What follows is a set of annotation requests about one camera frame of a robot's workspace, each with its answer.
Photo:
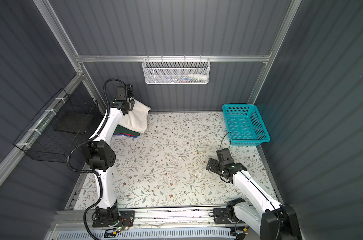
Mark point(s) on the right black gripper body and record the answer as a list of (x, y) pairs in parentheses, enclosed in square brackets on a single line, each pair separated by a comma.
[(216, 167)]

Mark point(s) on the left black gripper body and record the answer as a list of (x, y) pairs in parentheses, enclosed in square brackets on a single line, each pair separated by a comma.
[(130, 104)]

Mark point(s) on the white t shirt with print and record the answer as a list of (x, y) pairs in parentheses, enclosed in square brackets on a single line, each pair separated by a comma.
[(136, 120)]

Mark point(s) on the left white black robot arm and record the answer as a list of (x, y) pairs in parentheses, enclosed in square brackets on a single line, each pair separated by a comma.
[(100, 157)]

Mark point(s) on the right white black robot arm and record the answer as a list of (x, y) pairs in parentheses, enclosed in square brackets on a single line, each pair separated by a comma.
[(268, 217)]

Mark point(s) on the folded green t shirt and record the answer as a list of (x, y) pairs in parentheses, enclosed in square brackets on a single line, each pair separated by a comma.
[(123, 130)]

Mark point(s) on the folded blue t shirt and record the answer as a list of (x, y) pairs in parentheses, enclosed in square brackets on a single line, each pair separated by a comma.
[(126, 135)]

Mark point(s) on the floral table cloth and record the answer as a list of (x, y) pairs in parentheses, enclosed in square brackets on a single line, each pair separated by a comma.
[(165, 166)]

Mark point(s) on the teal plastic basket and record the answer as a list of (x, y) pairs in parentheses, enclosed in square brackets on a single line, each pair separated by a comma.
[(245, 125)]

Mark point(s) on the white bottle in basket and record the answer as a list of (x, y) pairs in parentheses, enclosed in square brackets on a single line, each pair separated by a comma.
[(198, 77)]

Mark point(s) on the white wire mesh basket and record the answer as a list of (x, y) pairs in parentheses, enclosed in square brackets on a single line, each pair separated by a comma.
[(174, 73)]

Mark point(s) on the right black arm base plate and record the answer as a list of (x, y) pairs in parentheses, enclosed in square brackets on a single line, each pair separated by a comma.
[(225, 216)]

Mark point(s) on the black wire mesh basket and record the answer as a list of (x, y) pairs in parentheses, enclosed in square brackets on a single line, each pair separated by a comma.
[(66, 121)]

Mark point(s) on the white slotted cable duct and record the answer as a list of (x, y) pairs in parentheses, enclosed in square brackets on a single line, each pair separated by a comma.
[(212, 233)]

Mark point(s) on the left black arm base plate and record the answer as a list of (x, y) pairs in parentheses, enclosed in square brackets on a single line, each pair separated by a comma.
[(103, 218)]

